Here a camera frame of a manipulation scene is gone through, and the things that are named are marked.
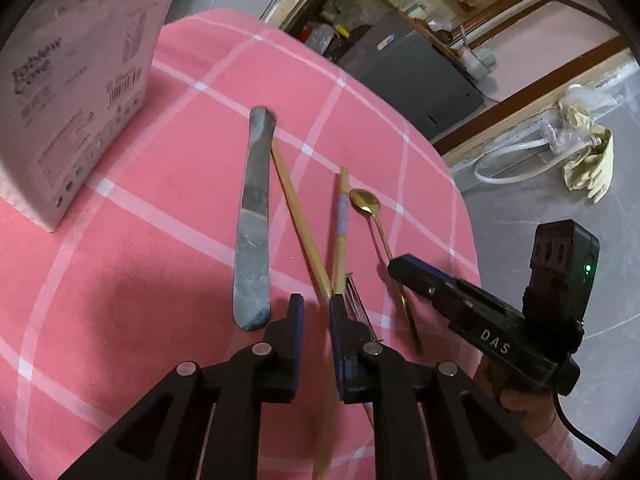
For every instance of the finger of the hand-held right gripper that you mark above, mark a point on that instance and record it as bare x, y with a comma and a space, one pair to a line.
425, 280

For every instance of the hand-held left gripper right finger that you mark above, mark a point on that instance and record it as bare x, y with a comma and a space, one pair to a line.
336, 350

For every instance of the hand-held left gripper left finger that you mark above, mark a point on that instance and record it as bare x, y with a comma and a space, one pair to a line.
298, 330

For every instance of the metal peeler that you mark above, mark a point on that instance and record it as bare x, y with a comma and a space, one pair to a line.
357, 301

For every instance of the small gold spoon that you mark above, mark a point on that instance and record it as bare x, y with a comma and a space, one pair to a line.
365, 202

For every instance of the wooden chopstick with blue band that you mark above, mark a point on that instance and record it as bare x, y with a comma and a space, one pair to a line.
341, 225

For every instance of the plain wooden chopstick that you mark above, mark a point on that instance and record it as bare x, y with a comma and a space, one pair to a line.
300, 225

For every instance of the white perforated utensil holder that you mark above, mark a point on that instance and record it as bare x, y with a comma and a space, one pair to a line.
75, 85

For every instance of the person's right forearm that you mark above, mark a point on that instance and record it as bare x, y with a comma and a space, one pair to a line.
565, 456

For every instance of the person's right hand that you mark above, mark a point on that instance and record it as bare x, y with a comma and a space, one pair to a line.
520, 405

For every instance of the flat metal knife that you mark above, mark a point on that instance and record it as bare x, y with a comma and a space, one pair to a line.
252, 240

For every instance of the pink checkered tablecloth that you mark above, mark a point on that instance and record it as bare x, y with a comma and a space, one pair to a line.
150, 270

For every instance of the cream rubber gloves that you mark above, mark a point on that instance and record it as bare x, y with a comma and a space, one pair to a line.
595, 170

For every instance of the clear plastic bag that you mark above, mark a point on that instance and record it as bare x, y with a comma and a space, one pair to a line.
562, 132

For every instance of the grey cabinet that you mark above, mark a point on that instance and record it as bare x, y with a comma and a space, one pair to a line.
415, 70

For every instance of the white cooking pot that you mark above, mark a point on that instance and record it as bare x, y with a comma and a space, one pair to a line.
476, 58

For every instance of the wooden door frame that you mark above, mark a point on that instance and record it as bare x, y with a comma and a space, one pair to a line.
530, 92

